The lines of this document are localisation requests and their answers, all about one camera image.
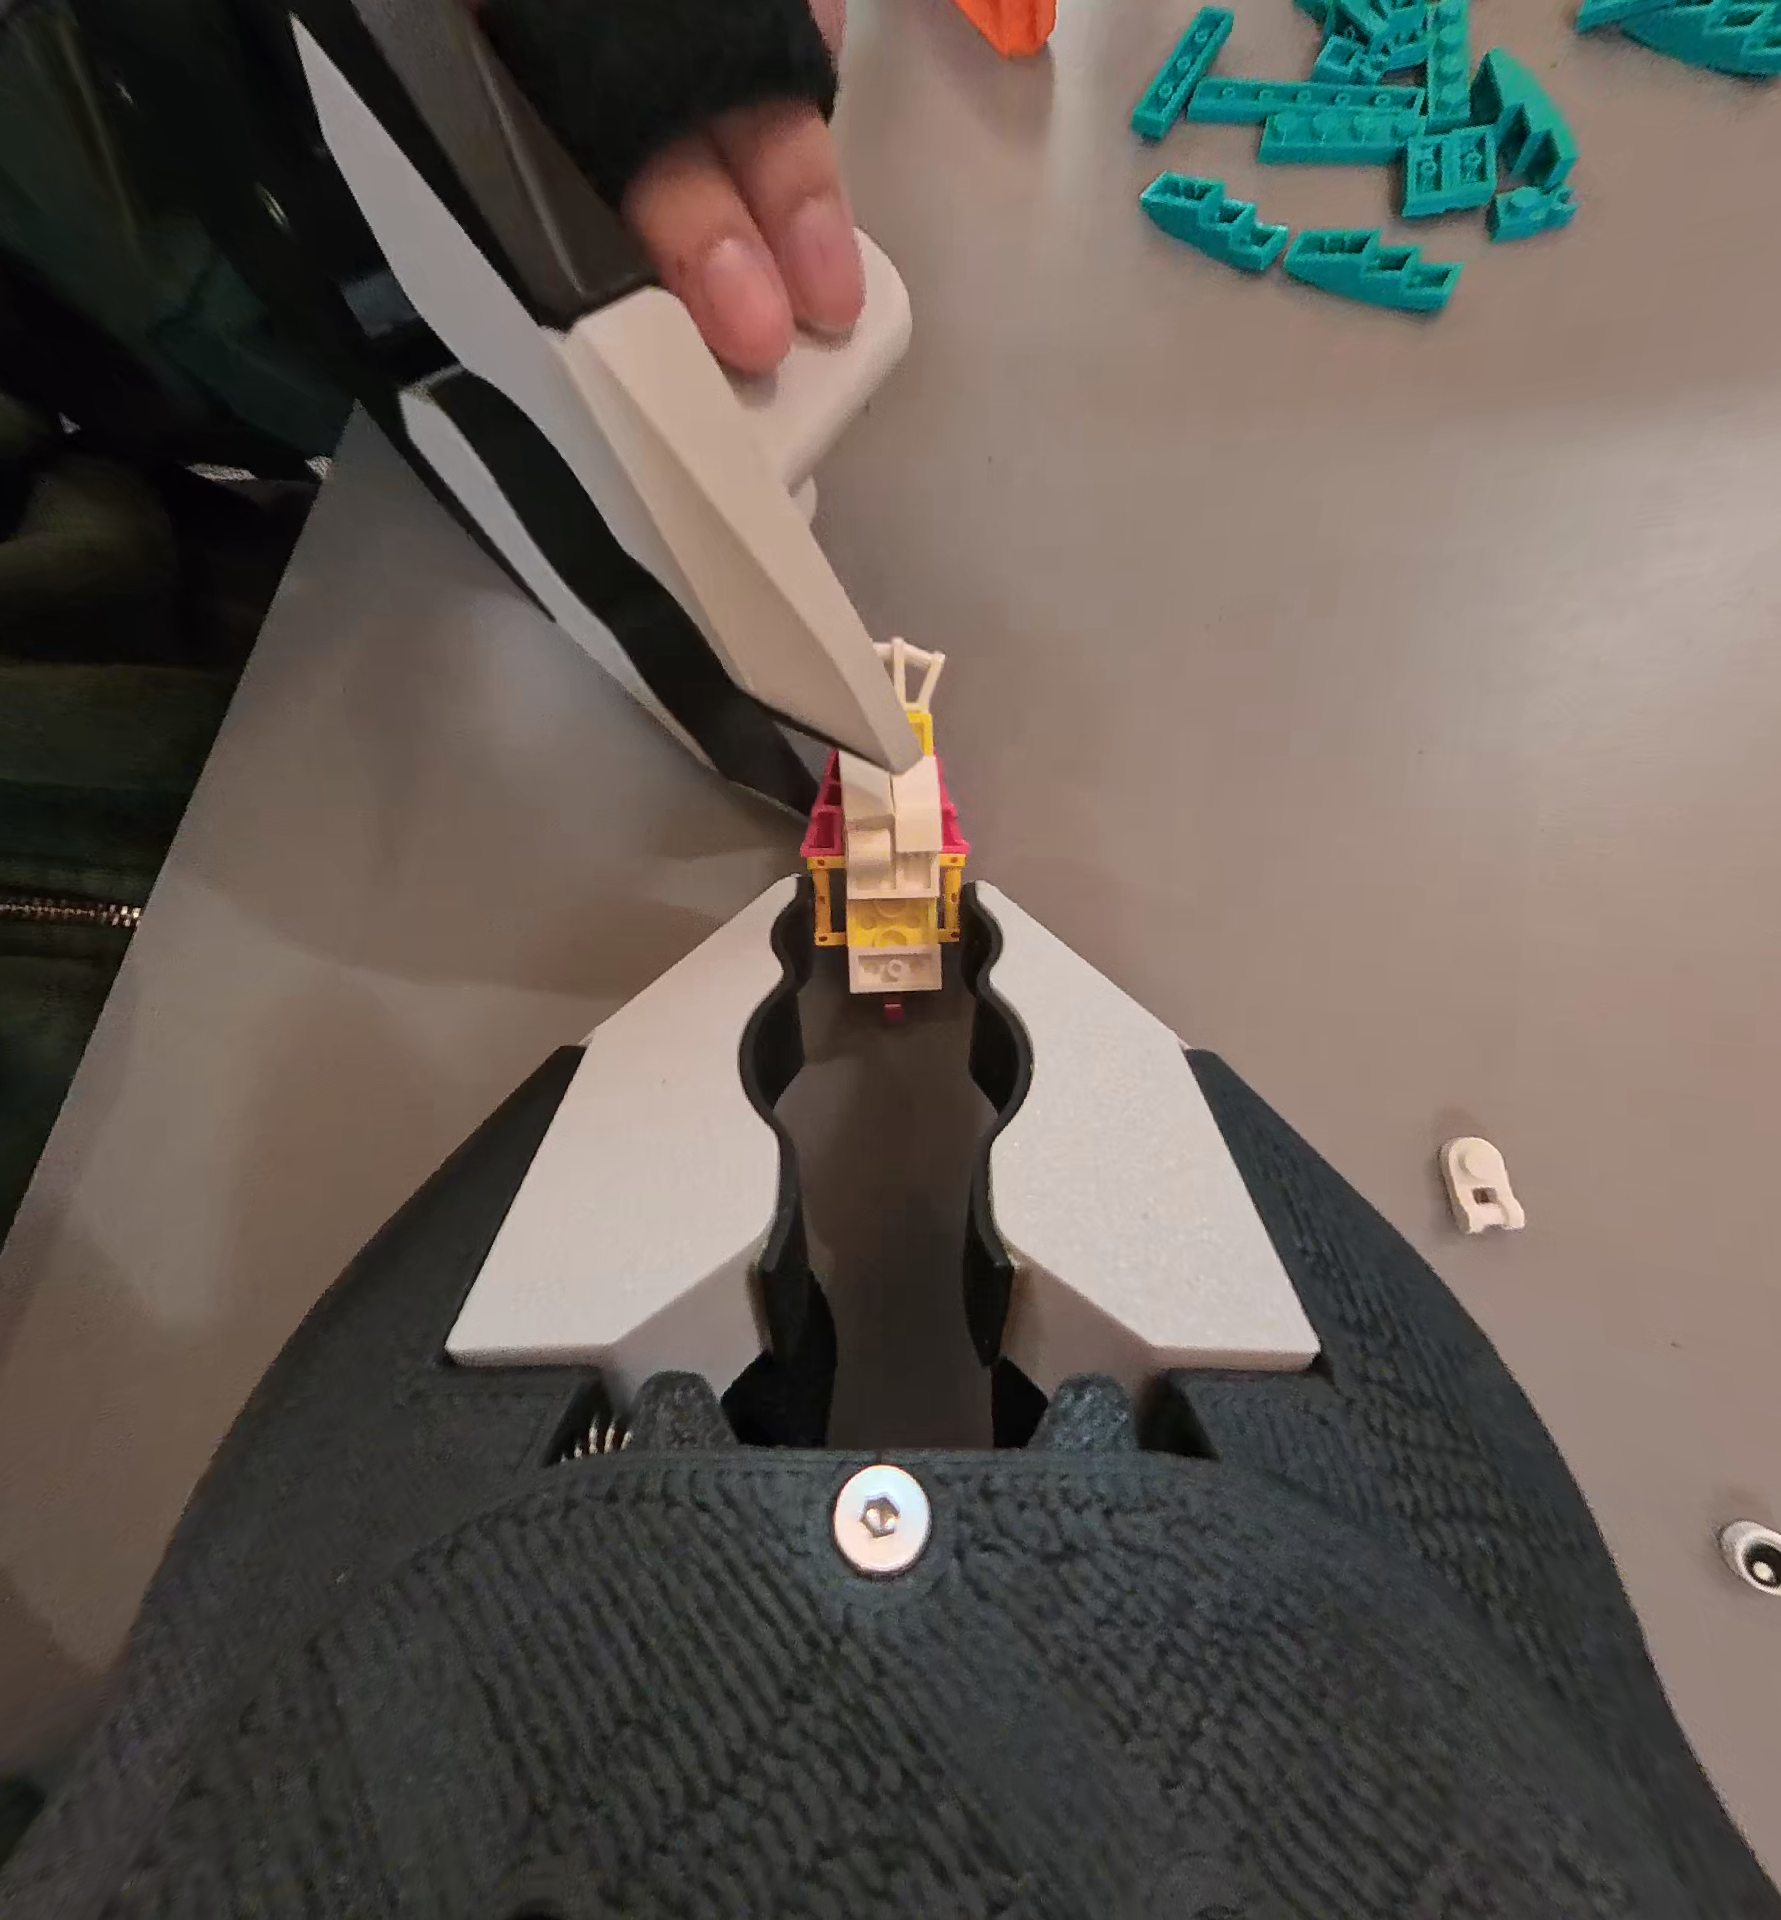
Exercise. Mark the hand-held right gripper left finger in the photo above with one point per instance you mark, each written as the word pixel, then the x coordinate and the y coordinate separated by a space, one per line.
pixel 635 1187

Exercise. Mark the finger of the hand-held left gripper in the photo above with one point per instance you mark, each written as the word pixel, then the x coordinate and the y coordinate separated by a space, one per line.
pixel 425 210
pixel 710 450

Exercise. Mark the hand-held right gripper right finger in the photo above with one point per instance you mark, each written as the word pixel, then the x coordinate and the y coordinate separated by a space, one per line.
pixel 1132 1187

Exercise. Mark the small multicoloured lego model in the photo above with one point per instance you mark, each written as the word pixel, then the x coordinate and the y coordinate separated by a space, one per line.
pixel 891 915

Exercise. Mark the white lego clip piece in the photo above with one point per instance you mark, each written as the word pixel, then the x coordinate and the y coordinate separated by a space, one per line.
pixel 1478 1187

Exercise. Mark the orange lego piece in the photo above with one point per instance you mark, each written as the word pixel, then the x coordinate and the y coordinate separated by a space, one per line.
pixel 1009 23

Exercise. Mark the pile of teal lego pieces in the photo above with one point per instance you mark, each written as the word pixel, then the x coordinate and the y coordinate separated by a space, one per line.
pixel 1372 120

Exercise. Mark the person's left hand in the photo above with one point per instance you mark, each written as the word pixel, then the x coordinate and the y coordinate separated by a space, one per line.
pixel 755 226

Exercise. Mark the round metal table grommet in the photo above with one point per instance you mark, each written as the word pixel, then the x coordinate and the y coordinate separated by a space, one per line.
pixel 1761 1557

